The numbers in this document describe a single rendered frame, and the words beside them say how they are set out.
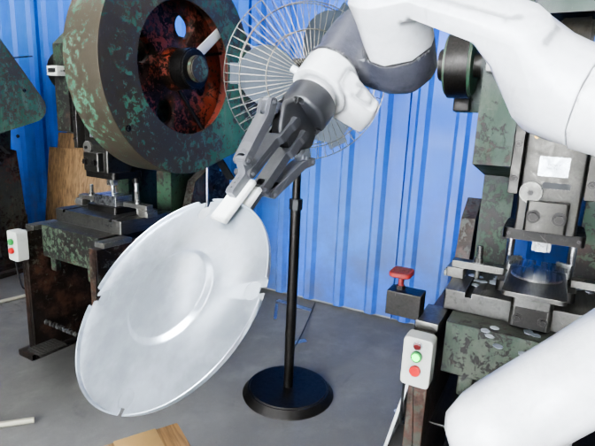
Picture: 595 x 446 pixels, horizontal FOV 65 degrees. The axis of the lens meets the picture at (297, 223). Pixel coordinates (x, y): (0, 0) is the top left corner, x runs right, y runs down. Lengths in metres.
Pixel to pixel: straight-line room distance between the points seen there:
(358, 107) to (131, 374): 0.45
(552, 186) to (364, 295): 1.75
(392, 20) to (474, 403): 0.48
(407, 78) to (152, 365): 0.49
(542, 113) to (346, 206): 2.30
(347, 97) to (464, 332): 0.83
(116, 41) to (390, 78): 1.22
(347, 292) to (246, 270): 2.44
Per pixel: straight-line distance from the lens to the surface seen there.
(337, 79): 0.69
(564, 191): 1.40
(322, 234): 2.94
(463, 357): 1.38
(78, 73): 1.80
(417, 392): 1.39
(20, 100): 3.61
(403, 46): 0.67
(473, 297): 1.41
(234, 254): 0.57
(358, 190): 2.80
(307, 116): 0.69
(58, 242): 2.32
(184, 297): 0.57
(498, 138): 1.35
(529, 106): 0.59
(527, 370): 0.66
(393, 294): 1.34
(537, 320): 1.38
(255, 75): 1.70
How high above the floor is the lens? 1.16
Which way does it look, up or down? 13 degrees down
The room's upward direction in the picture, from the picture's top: 2 degrees clockwise
